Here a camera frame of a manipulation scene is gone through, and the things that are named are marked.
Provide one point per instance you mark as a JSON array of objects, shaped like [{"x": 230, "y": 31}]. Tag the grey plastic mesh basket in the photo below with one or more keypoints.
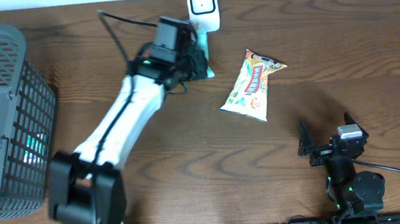
[{"x": 28, "y": 110}]

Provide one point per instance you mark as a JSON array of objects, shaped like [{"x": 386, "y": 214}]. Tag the yellow wet wipes pack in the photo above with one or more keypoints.
[{"x": 249, "y": 94}]

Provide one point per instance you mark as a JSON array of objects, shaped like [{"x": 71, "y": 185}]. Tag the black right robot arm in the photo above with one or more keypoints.
[{"x": 355, "y": 193}]

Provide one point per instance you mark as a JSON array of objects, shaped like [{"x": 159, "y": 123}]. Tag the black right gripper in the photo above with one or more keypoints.
[{"x": 305, "y": 142}]

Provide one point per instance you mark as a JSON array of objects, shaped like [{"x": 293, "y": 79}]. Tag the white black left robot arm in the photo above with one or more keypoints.
[{"x": 86, "y": 185}]

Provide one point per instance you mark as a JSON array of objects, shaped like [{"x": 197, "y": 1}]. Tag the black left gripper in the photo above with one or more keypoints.
[{"x": 201, "y": 59}]

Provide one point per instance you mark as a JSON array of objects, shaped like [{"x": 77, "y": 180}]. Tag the green tissue pack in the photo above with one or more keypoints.
[{"x": 202, "y": 43}]

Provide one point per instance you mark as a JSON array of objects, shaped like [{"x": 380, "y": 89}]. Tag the white barcode scanner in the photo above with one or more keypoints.
[{"x": 204, "y": 14}]

